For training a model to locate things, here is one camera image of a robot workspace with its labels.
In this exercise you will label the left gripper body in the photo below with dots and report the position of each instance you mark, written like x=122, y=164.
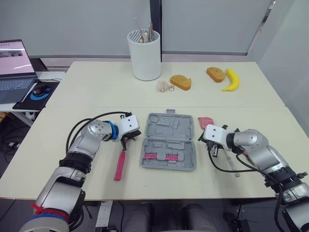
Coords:
x=132, y=134

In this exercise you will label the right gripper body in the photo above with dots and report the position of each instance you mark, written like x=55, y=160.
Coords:
x=213, y=147

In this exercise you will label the pink tape measure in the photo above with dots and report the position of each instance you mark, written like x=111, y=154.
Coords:
x=205, y=120

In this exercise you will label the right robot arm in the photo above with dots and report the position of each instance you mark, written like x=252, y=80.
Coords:
x=263, y=152

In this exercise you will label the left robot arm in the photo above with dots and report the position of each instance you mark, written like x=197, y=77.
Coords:
x=79, y=142

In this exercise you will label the grey tool case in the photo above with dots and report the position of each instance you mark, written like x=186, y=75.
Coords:
x=169, y=125

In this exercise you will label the pink bit row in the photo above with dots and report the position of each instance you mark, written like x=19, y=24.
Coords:
x=150, y=156
x=172, y=158

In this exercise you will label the toy bread slice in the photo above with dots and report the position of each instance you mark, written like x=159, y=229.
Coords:
x=216, y=73
x=179, y=82

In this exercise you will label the yellow toy banana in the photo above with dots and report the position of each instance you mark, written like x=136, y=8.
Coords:
x=234, y=79

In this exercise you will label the robot body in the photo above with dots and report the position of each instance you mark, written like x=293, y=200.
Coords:
x=195, y=217

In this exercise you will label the white utensil holder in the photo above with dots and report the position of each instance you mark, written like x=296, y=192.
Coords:
x=146, y=60

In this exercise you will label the white power strip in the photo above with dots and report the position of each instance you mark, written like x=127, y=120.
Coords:
x=104, y=213

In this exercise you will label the white side desk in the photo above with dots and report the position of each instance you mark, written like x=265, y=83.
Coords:
x=56, y=75

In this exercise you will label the wooden utensil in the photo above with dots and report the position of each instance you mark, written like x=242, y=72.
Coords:
x=144, y=36
x=150, y=31

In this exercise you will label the black computer mouse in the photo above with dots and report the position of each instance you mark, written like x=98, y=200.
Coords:
x=39, y=89

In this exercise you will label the pink stick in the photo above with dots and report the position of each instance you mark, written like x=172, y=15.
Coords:
x=138, y=29

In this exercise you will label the black mouse pad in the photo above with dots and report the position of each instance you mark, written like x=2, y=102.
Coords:
x=26, y=102

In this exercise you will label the grey laptop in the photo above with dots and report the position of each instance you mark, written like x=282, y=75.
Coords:
x=14, y=72

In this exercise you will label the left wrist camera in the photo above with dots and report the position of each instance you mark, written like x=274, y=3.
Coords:
x=129, y=124

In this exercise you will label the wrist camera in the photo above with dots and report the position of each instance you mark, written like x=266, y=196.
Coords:
x=213, y=133
x=129, y=124

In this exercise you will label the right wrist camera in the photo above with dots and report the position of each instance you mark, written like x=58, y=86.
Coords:
x=213, y=133

